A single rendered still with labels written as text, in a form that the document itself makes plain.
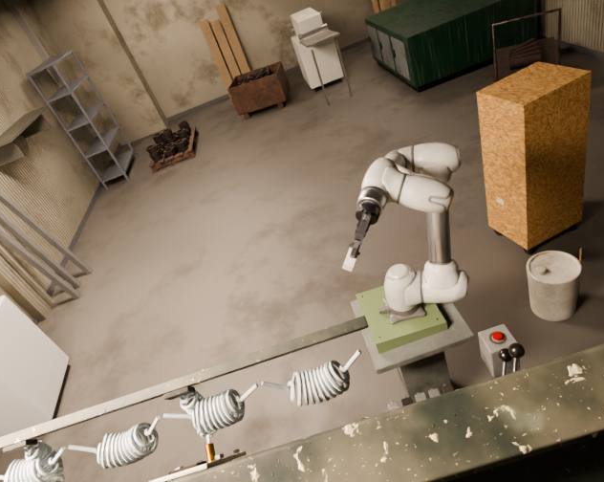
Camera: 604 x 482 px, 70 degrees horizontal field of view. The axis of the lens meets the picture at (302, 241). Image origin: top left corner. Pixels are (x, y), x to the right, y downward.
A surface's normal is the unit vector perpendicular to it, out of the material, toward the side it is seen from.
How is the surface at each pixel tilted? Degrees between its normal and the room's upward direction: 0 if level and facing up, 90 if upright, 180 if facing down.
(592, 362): 32
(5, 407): 90
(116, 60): 90
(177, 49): 90
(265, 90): 90
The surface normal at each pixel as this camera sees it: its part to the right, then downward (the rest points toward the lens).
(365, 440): -0.20, -0.34
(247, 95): -0.06, 0.62
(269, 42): 0.17, 0.55
